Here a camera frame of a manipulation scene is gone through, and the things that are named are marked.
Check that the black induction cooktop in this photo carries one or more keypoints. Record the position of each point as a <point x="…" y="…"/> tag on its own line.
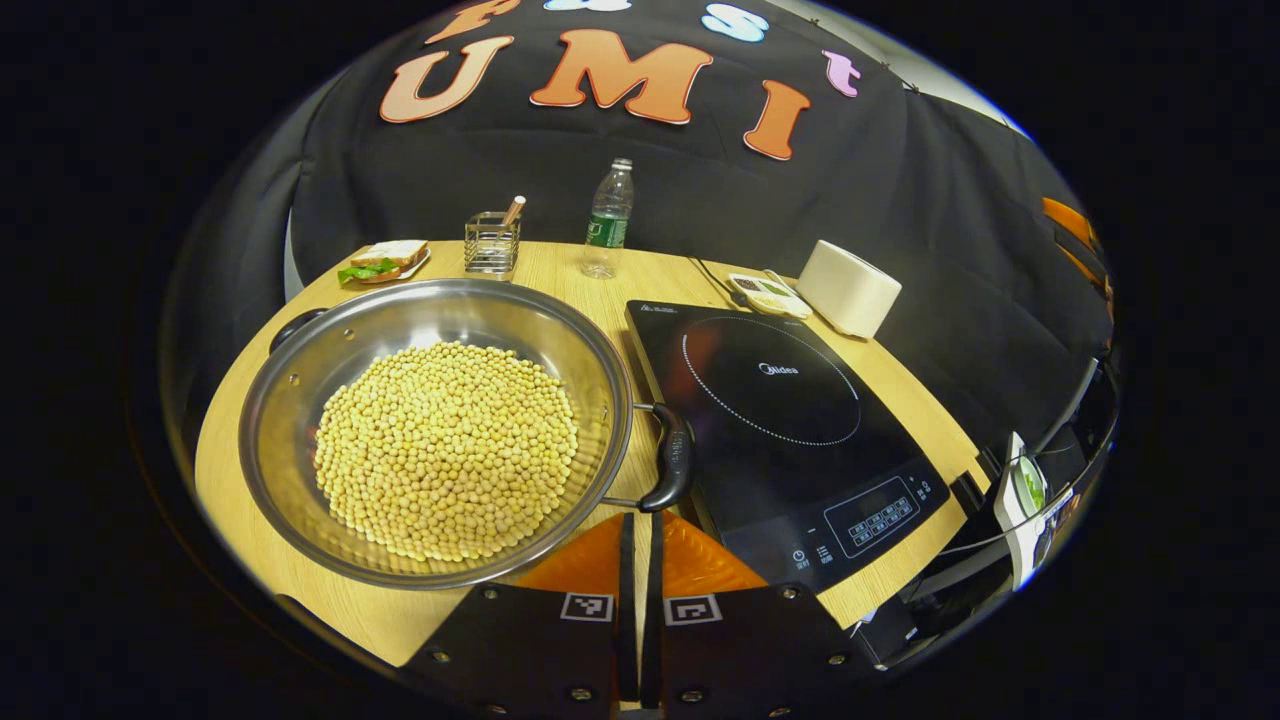
<point x="780" y="420"/>

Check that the black backdrop cloth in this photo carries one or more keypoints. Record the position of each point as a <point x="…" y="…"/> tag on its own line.
<point x="700" y="200"/>

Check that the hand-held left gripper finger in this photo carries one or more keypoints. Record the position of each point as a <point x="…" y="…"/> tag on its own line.
<point x="627" y="620"/>
<point x="652" y="620"/>

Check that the white toaster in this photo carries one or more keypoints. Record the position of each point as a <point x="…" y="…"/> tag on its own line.
<point x="848" y="290"/>

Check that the sandwich with lettuce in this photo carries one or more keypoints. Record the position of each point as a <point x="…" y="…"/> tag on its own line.
<point x="385" y="258"/>

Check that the clear plastic water bottle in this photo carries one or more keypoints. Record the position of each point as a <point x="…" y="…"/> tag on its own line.
<point x="607" y="225"/>

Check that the pile of yellow soybeans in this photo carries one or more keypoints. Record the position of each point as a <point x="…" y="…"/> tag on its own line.
<point x="445" y="450"/>

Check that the white and green object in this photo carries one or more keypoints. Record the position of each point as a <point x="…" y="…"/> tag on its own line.
<point x="1028" y="490"/>

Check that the white divided tray of seeds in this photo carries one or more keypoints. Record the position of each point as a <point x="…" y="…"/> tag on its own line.
<point x="765" y="297"/>

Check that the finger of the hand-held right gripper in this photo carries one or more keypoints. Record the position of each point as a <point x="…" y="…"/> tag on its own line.
<point x="1068" y="220"/>
<point x="1088" y="270"/>

